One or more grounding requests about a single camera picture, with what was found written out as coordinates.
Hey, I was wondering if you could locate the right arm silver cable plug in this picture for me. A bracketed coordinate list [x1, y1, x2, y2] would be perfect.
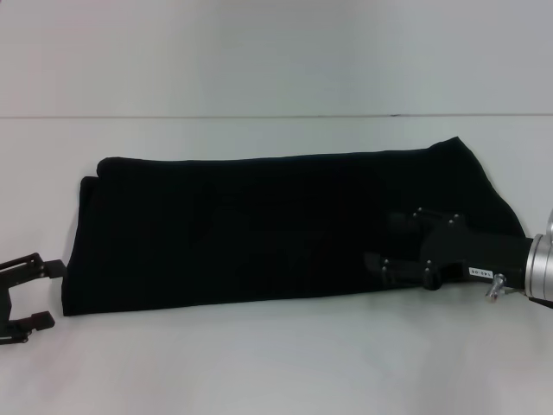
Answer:
[483, 284, 526, 304]

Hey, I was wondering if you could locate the black t-shirt with FREE print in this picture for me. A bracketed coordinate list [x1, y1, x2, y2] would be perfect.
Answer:
[62, 136, 526, 317]

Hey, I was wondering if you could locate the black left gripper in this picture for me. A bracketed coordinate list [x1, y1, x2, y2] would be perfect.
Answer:
[0, 253, 67, 348]

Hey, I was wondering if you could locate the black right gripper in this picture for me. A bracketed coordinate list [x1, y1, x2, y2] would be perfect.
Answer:
[364, 207, 537, 296]

